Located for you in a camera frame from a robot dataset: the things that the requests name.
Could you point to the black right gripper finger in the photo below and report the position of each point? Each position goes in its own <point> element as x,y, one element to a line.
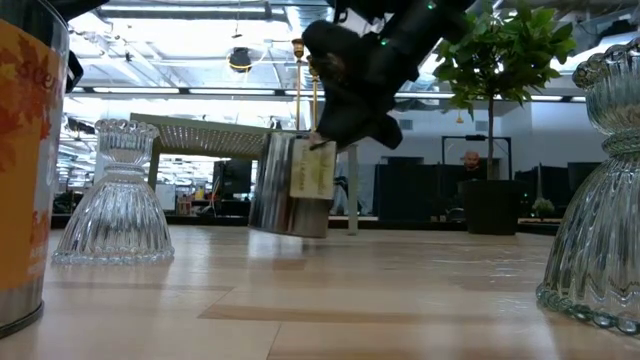
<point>387,132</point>
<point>334,131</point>

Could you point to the short brass candlestick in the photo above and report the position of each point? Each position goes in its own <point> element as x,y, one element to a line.
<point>315,107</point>

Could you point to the vanilla cake paper tag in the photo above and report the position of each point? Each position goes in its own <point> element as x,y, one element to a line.
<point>312,172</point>

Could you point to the tall brass candlestick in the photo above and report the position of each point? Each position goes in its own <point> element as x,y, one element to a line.
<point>298,49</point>

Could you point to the silver ribbed candle tin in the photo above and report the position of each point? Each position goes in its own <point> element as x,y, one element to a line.
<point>272,200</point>

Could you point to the clear ribbed glass candle holder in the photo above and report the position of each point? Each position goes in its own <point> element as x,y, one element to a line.
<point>117,220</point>
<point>600,240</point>

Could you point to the orange label candle tin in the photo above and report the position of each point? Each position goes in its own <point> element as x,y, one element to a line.
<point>25,150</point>

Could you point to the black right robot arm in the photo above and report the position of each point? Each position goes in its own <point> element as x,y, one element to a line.
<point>415,30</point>

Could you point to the black office partition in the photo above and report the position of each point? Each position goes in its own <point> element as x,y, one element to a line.
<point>405,190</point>

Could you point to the person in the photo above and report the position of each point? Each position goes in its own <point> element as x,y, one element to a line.
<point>471,161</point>

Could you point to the black round ceiling fixture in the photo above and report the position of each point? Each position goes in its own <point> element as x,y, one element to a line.
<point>240,59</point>

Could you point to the black background monitor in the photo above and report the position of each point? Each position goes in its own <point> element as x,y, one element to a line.
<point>232,177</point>

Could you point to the green plant in black pot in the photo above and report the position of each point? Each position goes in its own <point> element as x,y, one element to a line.
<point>500,50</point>

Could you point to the small background potted plant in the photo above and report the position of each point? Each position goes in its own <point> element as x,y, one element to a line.
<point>543,207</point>

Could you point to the silver round ventilation duct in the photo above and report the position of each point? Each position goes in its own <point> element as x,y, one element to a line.
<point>307,14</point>

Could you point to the black metal frame stand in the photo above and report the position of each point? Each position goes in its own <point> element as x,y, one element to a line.
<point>475,137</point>

